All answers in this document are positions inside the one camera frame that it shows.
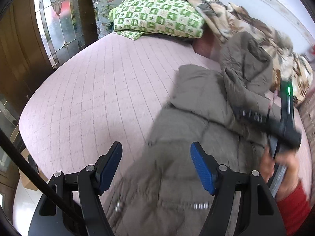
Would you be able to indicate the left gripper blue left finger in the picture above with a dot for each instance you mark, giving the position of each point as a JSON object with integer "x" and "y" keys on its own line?
{"x": 81, "y": 191}

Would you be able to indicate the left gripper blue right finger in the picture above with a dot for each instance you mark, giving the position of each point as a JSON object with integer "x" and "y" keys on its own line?
{"x": 219, "y": 184}

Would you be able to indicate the grey quilted hooded jacket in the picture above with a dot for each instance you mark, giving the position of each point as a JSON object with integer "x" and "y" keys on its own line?
{"x": 161, "y": 193}

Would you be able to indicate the person's right hand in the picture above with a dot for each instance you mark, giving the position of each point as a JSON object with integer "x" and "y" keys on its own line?
{"x": 291, "y": 178}

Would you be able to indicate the pink quilted mattress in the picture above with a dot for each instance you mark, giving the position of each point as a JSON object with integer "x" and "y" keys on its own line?
{"x": 111, "y": 91}

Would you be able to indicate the leaf print blanket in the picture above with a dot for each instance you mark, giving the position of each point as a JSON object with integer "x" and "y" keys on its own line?
{"x": 226, "y": 20}

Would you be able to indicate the stained glass wooden door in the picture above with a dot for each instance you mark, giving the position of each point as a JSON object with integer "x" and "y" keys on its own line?
{"x": 24, "y": 62}

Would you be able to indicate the green checked pillow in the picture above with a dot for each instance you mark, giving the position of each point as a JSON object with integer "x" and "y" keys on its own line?
{"x": 134, "y": 18}

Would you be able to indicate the floral pillow by window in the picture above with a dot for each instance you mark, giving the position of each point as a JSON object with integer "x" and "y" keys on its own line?
{"x": 102, "y": 9}

